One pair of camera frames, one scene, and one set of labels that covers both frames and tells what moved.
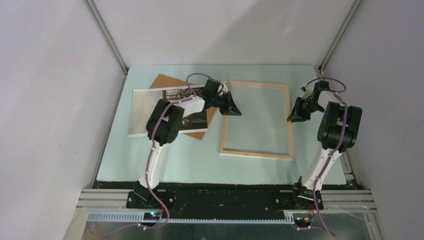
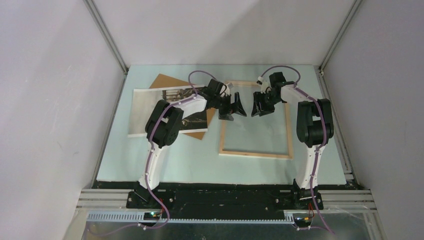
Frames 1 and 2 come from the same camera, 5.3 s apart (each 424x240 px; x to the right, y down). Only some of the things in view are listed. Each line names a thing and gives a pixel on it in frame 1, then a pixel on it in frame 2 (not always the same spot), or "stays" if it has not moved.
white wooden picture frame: (258, 155) stays
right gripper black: (296, 113) to (258, 97)
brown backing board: (163, 81) stays
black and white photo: (144, 100) stays
